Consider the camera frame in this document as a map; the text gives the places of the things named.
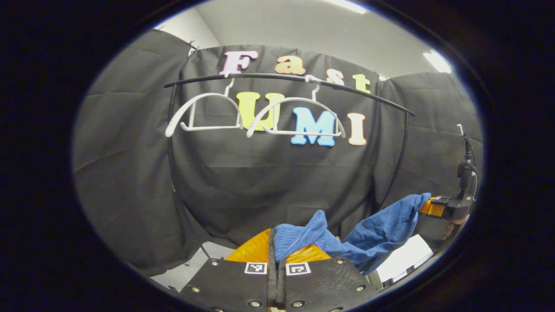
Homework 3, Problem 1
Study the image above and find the white plastic hanger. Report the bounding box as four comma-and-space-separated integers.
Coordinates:
164, 77, 244, 139
246, 80, 347, 140

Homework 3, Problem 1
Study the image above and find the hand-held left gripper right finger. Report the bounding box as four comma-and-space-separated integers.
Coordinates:
277, 244, 380, 312

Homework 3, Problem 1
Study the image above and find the black backdrop cloth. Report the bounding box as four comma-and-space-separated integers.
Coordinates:
72, 29, 484, 278

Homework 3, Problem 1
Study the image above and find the black clothes rack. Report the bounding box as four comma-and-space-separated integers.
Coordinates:
163, 72, 416, 247

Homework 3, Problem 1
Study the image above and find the blue corduroy jacket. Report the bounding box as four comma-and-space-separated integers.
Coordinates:
273, 192, 432, 276

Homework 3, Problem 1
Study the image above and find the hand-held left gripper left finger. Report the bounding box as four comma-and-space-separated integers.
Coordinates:
177, 228, 274, 312

